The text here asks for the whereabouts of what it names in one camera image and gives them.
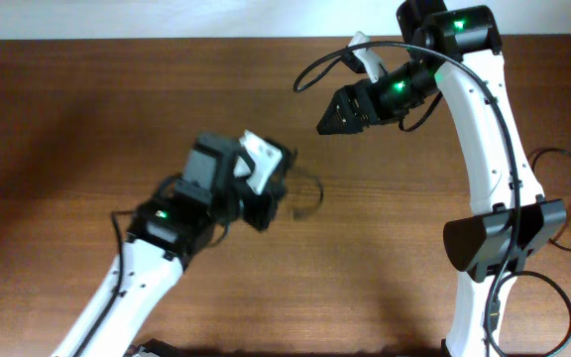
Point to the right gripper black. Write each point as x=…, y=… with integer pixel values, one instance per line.
x=365, y=105

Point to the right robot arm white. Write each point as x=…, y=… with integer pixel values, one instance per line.
x=457, y=55

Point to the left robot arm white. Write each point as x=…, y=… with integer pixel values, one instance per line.
x=224, y=180

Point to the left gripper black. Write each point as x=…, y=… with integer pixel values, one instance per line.
x=270, y=203

